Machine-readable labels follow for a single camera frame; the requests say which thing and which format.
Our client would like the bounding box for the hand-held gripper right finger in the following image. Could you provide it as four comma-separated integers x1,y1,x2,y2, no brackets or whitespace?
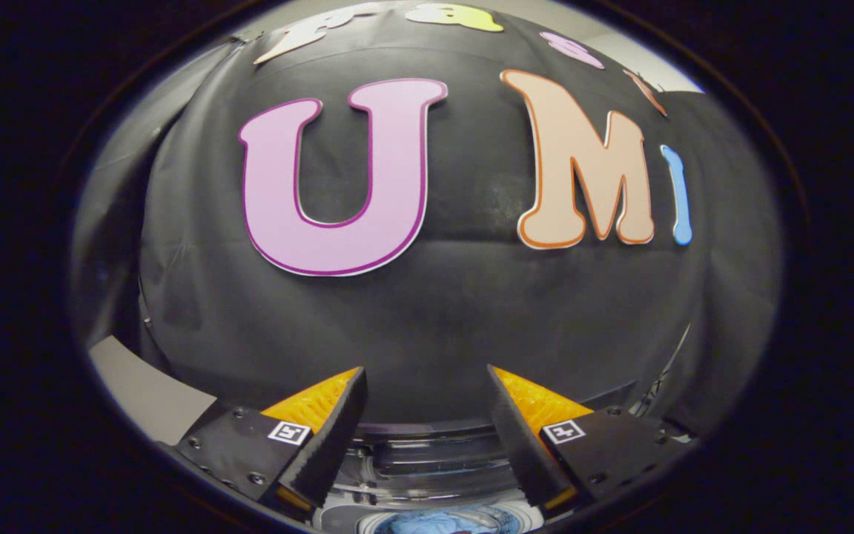
486,365,695,520

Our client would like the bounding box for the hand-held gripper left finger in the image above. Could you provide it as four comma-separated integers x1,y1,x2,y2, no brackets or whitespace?
175,366,368,520

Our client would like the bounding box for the light blue cloth garment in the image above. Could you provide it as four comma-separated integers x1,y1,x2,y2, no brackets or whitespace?
383,510,524,534

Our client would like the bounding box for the black backdrop cloth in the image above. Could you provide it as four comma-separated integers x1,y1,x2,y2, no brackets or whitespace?
71,4,784,438

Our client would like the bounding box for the thin metal stand pole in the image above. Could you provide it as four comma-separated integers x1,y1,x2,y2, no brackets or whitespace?
631,323,693,420

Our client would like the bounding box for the grey and white cabinet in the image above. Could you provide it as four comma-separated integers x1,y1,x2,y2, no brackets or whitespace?
88,335,218,447

